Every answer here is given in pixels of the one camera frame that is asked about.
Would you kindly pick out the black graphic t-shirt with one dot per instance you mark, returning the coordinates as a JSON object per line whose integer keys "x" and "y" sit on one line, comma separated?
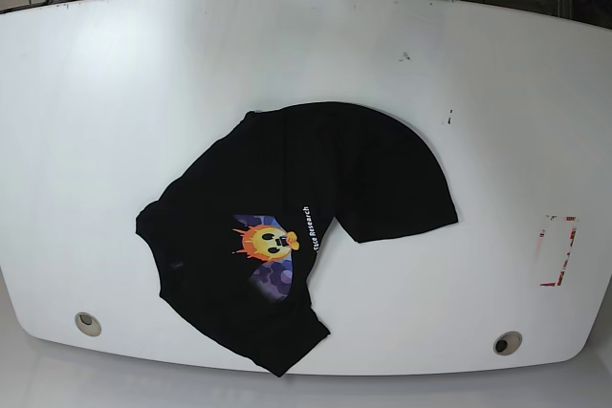
{"x": 235, "y": 238}

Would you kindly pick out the red tape corner marking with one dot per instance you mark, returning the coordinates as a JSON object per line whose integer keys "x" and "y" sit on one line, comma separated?
{"x": 555, "y": 243}

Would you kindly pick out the right table cable grommet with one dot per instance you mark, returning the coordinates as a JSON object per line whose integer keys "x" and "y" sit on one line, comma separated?
{"x": 507, "y": 343}

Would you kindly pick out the table cable grommet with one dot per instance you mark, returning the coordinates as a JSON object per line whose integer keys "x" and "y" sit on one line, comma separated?
{"x": 507, "y": 343}
{"x": 87, "y": 324}

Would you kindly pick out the left table cable grommet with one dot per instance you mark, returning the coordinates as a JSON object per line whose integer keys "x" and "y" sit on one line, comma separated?
{"x": 87, "y": 324}

